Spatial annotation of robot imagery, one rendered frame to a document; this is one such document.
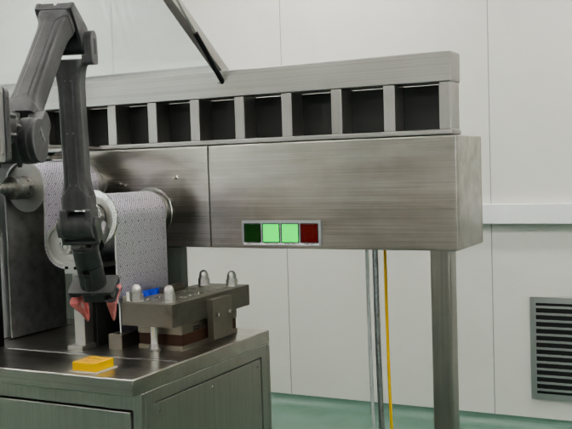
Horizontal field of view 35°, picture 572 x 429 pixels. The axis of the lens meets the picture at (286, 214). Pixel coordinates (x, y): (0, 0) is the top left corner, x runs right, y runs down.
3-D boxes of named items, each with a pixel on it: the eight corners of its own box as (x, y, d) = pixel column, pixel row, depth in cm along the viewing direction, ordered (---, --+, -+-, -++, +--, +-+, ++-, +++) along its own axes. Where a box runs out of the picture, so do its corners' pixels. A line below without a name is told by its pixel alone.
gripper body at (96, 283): (76, 282, 202) (69, 254, 198) (120, 281, 201) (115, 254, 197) (68, 300, 196) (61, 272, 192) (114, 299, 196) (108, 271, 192)
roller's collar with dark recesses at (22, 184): (2, 200, 249) (1, 176, 249) (18, 198, 255) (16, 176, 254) (20, 199, 247) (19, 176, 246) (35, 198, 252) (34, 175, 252)
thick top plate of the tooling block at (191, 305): (122, 325, 235) (121, 302, 235) (203, 302, 271) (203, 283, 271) (173, 328, 228) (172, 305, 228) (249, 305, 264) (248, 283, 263)
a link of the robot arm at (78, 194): (37, 31, 182) (89, 29, 181) (47, 33, 188) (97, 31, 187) (51, 241, 187) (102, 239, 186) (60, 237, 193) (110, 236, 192)
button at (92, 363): (71, 371, 214) (71, 361, 214) (91, 365, 220) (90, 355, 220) (95, 373, 211) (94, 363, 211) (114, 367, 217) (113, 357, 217)
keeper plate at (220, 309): (208, 340, 243) (206, 299, 242) (226, 333, 252) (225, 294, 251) (215, 340, 242) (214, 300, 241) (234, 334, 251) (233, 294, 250)
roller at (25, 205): (8, 212, 257) (6, 163, 256) (66, 208, 279) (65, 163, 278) (46, 212, 250) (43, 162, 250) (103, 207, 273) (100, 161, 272)
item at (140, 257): (117, 303, 240) (114, 234, 239) (167, 291, 261) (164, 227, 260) (118, 303, 240) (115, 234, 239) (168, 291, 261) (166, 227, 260)
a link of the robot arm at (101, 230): (54, 223, 187) (94, 222, 187) (68, 194, 197) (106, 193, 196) (65, 270, 194) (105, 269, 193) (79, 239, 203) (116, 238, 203)
